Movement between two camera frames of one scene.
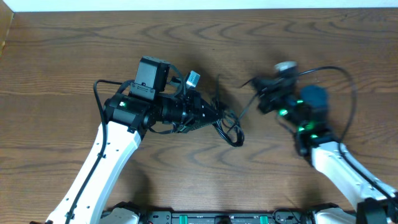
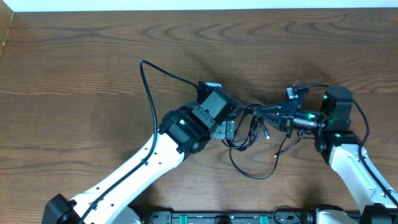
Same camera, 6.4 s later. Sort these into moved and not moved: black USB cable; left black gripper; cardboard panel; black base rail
Moved: left black gripper; black USB cable
Not moved: cardboard panel; black base rail
